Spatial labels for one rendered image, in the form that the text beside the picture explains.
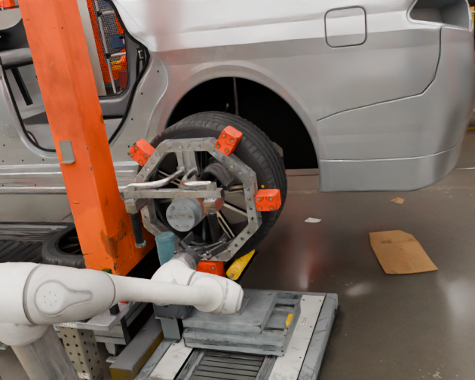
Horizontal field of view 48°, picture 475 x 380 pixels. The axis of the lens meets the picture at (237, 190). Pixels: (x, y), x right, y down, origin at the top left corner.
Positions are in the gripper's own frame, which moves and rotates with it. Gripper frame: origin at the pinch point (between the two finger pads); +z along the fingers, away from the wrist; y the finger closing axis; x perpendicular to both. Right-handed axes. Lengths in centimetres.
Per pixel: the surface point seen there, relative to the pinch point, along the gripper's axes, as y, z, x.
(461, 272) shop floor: 92, 131, -83
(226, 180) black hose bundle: 3.6, 17.2, 15.7
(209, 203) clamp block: 0.4, 5.7, 10.8
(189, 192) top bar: -8.7, 8.7, 14.2
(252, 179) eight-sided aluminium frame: 10.0, 29.2, 11.9
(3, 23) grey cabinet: -430, 408, 93
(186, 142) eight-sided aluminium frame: -15.8, 27.8, 28.9
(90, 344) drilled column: -68, 2, -56
